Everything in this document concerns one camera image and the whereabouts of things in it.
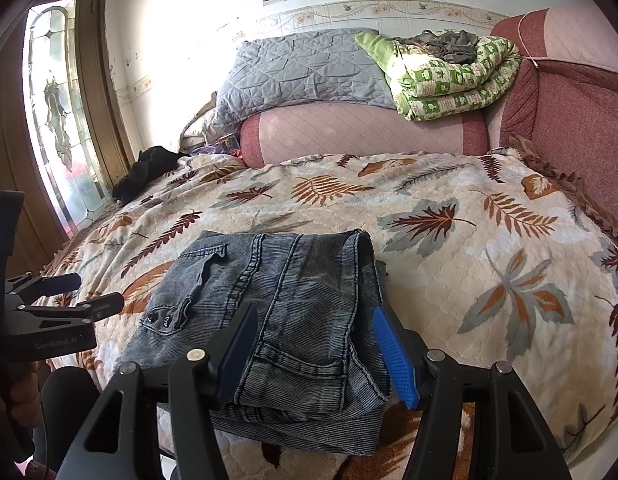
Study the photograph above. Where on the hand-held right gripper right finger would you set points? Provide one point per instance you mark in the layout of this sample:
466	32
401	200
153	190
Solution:
396	360

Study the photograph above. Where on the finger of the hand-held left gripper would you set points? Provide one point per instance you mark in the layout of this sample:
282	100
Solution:
101	306
61	284

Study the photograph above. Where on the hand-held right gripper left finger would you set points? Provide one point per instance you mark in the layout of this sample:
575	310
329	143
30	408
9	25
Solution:
235	355

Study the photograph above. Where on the grey denim pants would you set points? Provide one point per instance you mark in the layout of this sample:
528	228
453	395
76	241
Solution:
294	300

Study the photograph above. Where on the person's left hand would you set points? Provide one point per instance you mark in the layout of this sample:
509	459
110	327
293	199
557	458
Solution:
26	395

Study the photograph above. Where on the leaf print bedspread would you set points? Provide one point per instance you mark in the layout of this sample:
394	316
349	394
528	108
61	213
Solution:
439	240

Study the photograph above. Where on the black crumpled garment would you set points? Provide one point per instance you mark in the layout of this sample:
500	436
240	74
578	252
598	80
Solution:
144	172

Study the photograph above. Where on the stained glass door panel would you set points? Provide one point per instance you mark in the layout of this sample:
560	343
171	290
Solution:
59	110

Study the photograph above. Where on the colourful plastic package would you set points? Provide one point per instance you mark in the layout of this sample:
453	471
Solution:
224	145

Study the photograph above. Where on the beige pillow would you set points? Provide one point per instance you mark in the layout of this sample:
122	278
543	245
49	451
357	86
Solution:
201	125

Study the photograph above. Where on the pink bolster cushion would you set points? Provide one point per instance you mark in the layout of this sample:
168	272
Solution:
364	127

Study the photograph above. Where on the green patterned folded quilt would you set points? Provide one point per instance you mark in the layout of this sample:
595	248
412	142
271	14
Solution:
454	90

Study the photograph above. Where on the grey quilted pillow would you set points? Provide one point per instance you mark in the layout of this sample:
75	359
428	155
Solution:
299	75

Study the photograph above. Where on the red sofa-style side cushion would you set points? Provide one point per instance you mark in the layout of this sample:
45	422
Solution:
574	100

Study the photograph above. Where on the grey crumpled garment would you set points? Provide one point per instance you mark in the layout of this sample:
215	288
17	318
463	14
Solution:
444	45

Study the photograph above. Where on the brown wooden door frame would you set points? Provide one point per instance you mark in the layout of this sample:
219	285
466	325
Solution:
101	85

